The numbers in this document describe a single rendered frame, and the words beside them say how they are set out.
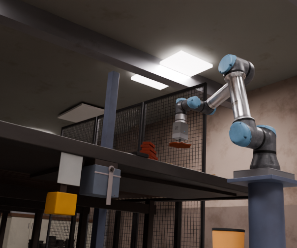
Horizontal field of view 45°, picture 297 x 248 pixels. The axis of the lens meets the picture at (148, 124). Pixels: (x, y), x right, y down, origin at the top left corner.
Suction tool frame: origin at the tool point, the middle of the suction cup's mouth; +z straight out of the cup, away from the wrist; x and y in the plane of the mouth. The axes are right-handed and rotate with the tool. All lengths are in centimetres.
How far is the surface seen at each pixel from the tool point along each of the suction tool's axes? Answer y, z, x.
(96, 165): 85, 29, 22
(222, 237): -276, 53, -131
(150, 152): -40, -11, -61
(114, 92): -84, -101, -163
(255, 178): 17, 26, 59
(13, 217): -222, 38, -603
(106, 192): 78, 39, 23
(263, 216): 11, 43, 59
